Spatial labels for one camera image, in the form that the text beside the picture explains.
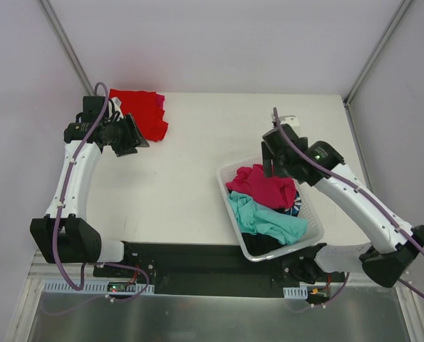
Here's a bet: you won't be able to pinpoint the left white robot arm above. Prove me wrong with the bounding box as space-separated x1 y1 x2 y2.
30 95 149 277

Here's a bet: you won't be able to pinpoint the right white cable duct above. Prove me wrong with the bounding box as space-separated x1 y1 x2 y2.
283 286 309 300

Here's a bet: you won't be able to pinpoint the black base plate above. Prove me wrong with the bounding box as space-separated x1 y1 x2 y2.
93 243 345 298

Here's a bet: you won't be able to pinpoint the black daisy t-shirt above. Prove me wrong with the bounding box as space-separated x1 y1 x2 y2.
242 192 302 257

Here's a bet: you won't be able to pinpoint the folded red t-shirt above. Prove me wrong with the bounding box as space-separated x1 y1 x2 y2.
110 89 168 142

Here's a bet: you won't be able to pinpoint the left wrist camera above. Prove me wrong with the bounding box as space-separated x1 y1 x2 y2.
108 97 122 115

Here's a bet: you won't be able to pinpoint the white cable duct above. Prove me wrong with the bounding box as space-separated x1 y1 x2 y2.
283 286 309 300
43 280 155 296

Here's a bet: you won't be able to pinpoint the folded pink t-shirt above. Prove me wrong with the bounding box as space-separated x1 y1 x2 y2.
156 93 165 110

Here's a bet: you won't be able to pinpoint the left white cable duct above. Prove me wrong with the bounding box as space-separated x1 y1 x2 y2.
43 280 155 296

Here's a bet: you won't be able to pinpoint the left aluminium frame post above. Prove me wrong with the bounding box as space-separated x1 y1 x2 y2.
36 0 94 95

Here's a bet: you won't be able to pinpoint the purple cable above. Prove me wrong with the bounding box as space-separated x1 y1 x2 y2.
272 106 424 314
40 81 151 314

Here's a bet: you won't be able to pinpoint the magenta t-shirt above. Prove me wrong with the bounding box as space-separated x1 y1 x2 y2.
226 164 297 209

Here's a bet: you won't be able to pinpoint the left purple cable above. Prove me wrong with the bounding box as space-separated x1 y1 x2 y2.
40 81 151 314

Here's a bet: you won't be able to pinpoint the aluminium frame post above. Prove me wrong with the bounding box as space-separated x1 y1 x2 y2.
343 0 415 108
36 0 94 95

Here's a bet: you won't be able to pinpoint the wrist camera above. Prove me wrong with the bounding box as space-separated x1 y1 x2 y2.
279 115 301 135
108 97 122 115

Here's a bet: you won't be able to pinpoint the right aluminium frame post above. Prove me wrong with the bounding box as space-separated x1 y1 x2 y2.
343 0 415 108

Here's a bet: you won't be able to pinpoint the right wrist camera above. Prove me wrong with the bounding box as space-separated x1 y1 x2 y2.
279 115 301 135

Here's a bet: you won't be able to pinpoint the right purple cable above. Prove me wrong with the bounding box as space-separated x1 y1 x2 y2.
272 106 424 314

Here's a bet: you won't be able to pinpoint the white plastic basket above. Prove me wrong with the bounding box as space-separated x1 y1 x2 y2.
217 157 324 262

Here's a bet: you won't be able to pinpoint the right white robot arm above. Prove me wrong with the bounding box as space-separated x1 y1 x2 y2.
261 124 424 288

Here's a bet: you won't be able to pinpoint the teal t-shirt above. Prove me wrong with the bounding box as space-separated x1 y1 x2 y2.
227 192 308 245

